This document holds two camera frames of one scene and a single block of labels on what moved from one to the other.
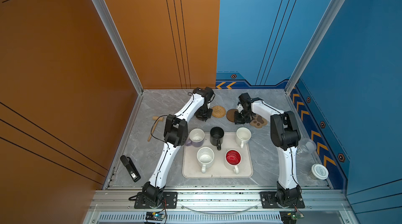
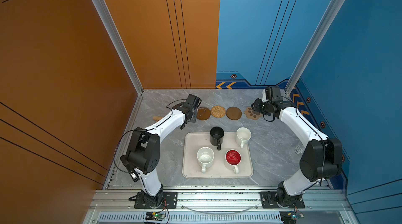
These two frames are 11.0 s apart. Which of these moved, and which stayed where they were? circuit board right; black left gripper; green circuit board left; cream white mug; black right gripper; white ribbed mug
Moved: black left gripper; black right gripper
Stayed: green circuit board left; white ribbed mug; cream white mug; circuit board right
